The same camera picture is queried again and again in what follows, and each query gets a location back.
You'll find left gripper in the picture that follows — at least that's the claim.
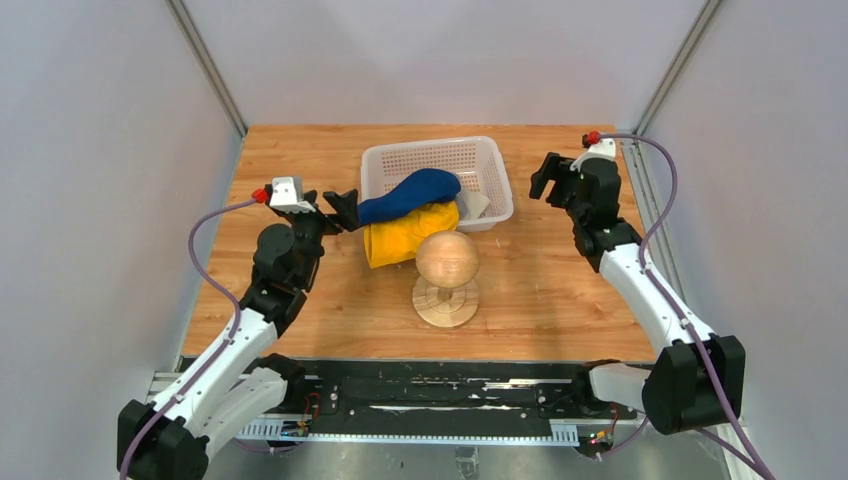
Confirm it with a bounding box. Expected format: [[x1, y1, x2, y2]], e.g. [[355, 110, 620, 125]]
[[281, 188, 358, 286]]

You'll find yellow hat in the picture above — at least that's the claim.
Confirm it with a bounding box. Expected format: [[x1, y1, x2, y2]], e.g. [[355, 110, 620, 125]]
[[364, 202, 460, 269]]

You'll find grey hat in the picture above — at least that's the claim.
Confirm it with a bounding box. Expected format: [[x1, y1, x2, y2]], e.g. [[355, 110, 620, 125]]
[[455, 189, 490, 222]]

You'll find blue hat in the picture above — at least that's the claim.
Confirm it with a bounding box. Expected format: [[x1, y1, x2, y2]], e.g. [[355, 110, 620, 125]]
[[358, 168, 461, 226]]

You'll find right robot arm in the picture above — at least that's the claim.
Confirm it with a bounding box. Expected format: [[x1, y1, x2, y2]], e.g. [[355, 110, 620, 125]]
[[529, 152, 746, 435]]

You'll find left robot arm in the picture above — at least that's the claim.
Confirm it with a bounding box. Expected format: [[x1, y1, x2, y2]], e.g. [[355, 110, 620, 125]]
[[117, 177, 360, 479]]

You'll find white plastic basket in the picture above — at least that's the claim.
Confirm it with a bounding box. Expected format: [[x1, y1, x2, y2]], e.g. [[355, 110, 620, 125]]
[[360, 136, 514, 233]]

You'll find wooden hat stand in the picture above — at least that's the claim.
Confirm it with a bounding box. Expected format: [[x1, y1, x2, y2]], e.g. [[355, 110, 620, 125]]
[[412, 231, 480, 329]]

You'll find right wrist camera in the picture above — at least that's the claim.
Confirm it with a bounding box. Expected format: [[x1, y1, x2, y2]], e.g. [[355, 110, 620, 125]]
[[570, 139, 617, 172]]

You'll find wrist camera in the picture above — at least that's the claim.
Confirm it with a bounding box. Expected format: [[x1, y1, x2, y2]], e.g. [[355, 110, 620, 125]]
[[570, 139, 617, 172], [267, 175, 316, 214]]

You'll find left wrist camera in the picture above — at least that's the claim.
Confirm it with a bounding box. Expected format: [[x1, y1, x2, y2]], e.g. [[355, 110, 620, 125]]
[[267, 175, 316, 214]]

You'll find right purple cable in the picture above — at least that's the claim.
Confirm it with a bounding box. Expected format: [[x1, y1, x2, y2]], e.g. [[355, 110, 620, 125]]
[[581, 130, 776, 480]]

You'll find purple cable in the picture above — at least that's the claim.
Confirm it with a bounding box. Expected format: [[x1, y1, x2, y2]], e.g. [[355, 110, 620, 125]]
[[117, 188, 272, 480], [581, 130, 776, 480]]

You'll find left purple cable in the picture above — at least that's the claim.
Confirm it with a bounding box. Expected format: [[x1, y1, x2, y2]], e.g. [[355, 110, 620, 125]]
[[117, 188, 272, 480]]

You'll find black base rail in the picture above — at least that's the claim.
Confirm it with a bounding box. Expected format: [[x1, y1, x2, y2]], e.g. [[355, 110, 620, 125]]
[[233, 359, 654, 452]]

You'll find right aluminium frame post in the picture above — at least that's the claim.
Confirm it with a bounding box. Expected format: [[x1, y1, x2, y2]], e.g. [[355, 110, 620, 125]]
[[632, 0, 724, 135]]

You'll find aluminium frame post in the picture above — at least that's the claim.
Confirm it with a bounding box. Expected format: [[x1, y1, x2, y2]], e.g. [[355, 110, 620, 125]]
[[164, 0, 248, 140], [632, 0, 724, 135]]

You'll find left aluminium frame post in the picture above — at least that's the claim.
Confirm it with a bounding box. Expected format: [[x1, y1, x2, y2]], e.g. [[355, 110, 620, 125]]
[[164, 0, 248, 140]]

